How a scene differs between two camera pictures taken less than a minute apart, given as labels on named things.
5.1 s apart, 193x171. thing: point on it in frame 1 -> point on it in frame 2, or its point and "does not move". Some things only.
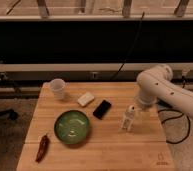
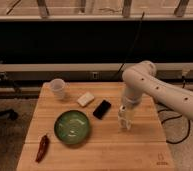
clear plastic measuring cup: [57, 85] does not move
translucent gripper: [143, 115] -> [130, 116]
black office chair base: [13, 115] does not move
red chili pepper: [43, 148] does not move
